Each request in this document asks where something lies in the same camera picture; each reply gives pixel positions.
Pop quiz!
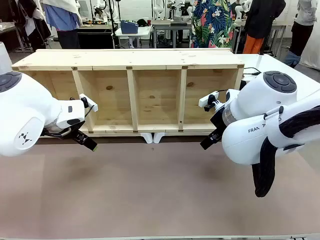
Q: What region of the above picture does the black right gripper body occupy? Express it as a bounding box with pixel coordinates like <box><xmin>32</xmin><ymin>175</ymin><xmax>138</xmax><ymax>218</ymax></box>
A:
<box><xmin>209</xmin><ymin>109</ymin><xmax>227</xmax><ymax>137</ymax></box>

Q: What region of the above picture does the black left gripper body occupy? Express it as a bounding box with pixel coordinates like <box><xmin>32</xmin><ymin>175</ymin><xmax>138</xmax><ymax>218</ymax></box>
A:
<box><xmin>41</xmin><ymin>124</ymin><xmax>87</xmax><ymax>145</ymax></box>

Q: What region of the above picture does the white plastic shelf foot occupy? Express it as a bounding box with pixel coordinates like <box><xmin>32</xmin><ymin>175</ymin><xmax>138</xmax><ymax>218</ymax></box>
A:
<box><xmin>152</xmin><ymin>131</ymin><xmax>167</xmax><ymax>144</ymax></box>
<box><xmin>139</xmin><ymin>132</ymin><xmax>154</xmax><ymax>145</ymax></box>

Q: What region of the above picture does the long wooden shelf box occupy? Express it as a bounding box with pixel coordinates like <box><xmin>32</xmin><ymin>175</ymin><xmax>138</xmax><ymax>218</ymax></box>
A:
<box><xmin>11</xmin><ymin>48</ymin><xmax>245</xmax><ymax>137</ymax></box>

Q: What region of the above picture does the blue denim cloth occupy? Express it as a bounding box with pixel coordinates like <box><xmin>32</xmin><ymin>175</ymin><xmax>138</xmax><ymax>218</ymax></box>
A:
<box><xmin>283</xmin><ymin>50</ymin><xmax>302</xmax><ymax>69</ymax></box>

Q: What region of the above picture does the person in floral shirt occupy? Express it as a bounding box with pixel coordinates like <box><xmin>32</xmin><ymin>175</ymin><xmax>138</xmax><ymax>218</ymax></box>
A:
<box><xmin>189</xmin><ymin>0</ymin><xmax>236</xmax><ymax>49</ymax></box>

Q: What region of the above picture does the grey background table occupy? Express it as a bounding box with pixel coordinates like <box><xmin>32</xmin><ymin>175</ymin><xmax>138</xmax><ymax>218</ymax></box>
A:
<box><xmin>150</xmin><ymin>19</ymin><xmax>194</xmax><ymax>49</ymax></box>

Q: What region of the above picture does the white background table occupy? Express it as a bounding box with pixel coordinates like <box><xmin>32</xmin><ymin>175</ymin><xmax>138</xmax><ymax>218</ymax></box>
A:
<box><xmin>114</xmin><ymin>24</ymin><xmax>154</xmax><ymax>49</ymax></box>

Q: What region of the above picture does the person in black jacket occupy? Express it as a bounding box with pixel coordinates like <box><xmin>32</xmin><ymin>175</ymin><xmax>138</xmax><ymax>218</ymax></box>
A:
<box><xmin>22</xmin><ymin>0</ymin><xmax>53</xmax><ymax>50</ymax></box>

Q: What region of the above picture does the person with orange trousers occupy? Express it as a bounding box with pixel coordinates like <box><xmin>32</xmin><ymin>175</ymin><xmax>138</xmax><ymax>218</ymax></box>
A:
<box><xmin>241</xmin><ymin>0</ymin><xmax>287</xmax><ymax>55</ymax></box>

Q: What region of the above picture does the person in blue shirt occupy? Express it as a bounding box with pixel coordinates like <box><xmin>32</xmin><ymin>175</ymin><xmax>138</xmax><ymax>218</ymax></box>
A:
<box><xmin>40</xmin><ymin>0</ymin><xmax>84</xmax><ymax>50</ymax></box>

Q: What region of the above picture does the black tripod pole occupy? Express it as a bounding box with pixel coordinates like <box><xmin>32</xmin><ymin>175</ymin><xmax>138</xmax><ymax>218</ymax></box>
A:
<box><xmin>106</xmin><ymin>0</ymin><xmax>120</xmax><ymax>50</ymax></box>

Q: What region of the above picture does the blue box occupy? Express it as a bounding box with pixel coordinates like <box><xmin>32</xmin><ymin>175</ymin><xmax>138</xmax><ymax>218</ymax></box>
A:
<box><xmin>120</xmin><ymin>19</ymin><xmax>140</xmax><ymax>35</ymax></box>

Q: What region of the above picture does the person in grey shirt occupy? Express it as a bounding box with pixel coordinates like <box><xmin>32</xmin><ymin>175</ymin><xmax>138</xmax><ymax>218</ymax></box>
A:
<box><xmin>290</xmin><ymin>0</ymin><xmax>319</xmax><ymax>58</ymax></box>

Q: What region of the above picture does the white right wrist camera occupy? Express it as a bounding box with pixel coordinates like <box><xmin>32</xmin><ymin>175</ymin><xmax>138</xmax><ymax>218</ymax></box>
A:
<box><xmin>198</xmin><ymin>91</ymin><xmax>221</xmax><ymax>112</ymax></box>

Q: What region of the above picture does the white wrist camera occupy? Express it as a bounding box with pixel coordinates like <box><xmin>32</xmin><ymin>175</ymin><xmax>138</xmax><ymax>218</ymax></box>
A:
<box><xmin>78</xmin><ymin>93</ymin><xmax>99</xmax><ymax>113</ymax></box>
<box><xmin>198</xmin><ymin>91</ymin><xmax>221</xmax><ymax>112</ymax></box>

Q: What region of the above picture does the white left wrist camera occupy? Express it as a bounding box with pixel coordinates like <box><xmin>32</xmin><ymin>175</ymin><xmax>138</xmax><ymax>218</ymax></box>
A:
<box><xmin>78</xmin><ymin>93</ymin><xmax>99</xmax><ymax>113</ymax></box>

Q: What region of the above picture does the white strap on arm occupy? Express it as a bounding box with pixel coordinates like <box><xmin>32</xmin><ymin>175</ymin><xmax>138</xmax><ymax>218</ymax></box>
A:
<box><xmin>262</xmin><ymin>105</ymin><xmax>286</xmax><ymax>126</ymax></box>

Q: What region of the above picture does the thin black cable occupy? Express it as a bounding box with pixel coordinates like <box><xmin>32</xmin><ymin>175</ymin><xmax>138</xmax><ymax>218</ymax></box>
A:
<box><xmin>242</xmin><ymin>66</ymin><xmax>262</xmax><ymax>77</ymax></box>

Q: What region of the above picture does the black braided cable sleeve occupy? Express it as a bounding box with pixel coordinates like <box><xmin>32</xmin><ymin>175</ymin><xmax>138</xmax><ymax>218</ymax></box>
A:
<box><xmin>251</xmin><ymin>104</ymin><xmax>320</xmax><ymax>198</ymax></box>

